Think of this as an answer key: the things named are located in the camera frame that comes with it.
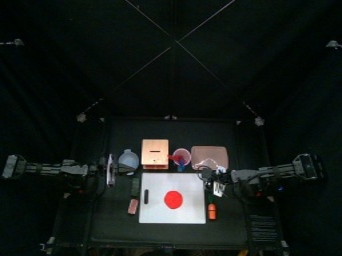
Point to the white cookie cutter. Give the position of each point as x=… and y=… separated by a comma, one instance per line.
x=218, y=189

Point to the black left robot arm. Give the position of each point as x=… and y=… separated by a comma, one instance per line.
x=44, y=168

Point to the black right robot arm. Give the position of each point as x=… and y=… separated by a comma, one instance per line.
x=284, y=171

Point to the red dough disc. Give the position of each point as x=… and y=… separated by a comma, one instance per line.
x=174, y=200

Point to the clear plastic measuring jug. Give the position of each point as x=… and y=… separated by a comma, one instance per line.
x=128, y=160

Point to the clear plastic bag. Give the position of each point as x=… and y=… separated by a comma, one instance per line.
x=207, y=163

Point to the dark green rectangular block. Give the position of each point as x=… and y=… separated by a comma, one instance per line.
x=135, y=186

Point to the blue toy utensil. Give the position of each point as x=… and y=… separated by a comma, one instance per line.
x=180, y=165

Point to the pink square tray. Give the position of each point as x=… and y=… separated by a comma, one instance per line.
x=211, y=152

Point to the pink cup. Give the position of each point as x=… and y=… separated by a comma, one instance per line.
x=183, y=154

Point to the wooden box with slot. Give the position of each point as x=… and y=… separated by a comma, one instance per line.
x=155, y=148

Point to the orange toy carrot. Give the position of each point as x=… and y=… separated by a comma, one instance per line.
x=212, y=211

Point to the red toy utensil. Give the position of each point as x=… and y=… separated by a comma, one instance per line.
x=174, y=157

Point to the white cutting board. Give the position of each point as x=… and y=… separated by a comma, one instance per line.
x=187, y=213

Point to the pink rectangular block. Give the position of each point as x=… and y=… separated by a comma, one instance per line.
x=132, y=206

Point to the black panel with white text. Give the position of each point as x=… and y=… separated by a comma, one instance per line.
x=263, y=230

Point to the silver frame clamp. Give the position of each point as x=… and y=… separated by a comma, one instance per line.
x=17, y=42
x=80, y=117
x=331, y=44
x=259, y=121
x=170, y=117

